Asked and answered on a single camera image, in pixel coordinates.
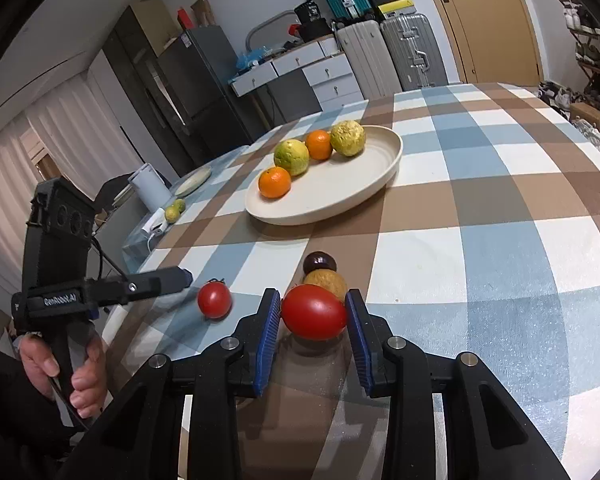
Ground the checkered tablecloth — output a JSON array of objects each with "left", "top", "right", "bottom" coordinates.
[{"left": 104, "top": 84, "right": 600, "bottom": 479}]

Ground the white curtain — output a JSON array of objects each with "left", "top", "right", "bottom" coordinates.
[{"left": 0, "top": 75, "right": 142, "bottom": 295}]

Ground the small red tomato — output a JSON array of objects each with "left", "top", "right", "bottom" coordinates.
[{"left": 197, "top": 280, "right": 233, "bottom": 320}]

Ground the brown walnut back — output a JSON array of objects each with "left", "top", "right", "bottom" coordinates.
[{"left": 303, "top": 269, "right": 349, "bottom": 302}]

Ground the wrinkled yellow-green fruit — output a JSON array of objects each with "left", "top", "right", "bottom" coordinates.
[{"left": 329, "top": 120, "right": 366, "bottom": 157}]

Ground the smooth yellow-green fruit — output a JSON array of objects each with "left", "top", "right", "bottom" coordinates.
[{"left": 274, "top": 139, "right": 310, "bottom": 177}]

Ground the person's left hand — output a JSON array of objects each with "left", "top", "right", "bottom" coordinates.
[{"left": 19, "top": 334, "right": 107, "bottom": 418}]

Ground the silver suitcase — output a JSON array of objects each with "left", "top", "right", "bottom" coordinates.
[{"left": 380, "top": 13, "right": 449, "bottom": 90}]

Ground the beige suitcase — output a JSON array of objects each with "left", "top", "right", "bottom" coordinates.
[{"left": 336, "top": 20, "right": 402, "bottom": 100}]

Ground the dark plum near walnut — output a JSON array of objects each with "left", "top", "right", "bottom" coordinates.
[{"left": 302, "top": 250, "right": 337, "bottom": 274}]

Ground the green lime pair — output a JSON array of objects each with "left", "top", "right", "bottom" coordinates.
[{"left": 164, "top": 198, "right": 186, "bottom": 224}]

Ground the orange on plate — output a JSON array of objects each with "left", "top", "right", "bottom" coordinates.
[{"left": 304, "top": 130, "right": 332, "bottom": 162}]

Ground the white drawer desk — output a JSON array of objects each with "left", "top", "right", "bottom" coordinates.
[{"left": 230, "top": 35, "right": 364, "bottom": 128}]

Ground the small side plate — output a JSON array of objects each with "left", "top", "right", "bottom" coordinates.
[{"left": 173, "top": 167, "right": 211, "bottom": 198}]

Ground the cream round plate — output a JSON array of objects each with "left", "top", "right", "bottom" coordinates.
[{"left": 245, "top": 125, "right": 403, "bottom": 226}]

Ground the orange citrus fruit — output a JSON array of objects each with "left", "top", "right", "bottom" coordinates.
[{"left": 258, "top": 166, "right": 291, "bottom": 200}]

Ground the large red tomato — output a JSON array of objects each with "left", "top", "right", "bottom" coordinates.
[{"left": 282, "top": 285, "right": 347, "bottom": 341}]

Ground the wooden door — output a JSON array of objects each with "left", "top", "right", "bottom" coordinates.
[{"left": 434, "top": 0, "right": 542, "bottom": 87}]

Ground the dark grey refrigerator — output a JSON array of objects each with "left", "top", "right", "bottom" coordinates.
[{"left": 158, "top": 25, "right": 266, "bottom": 158}]

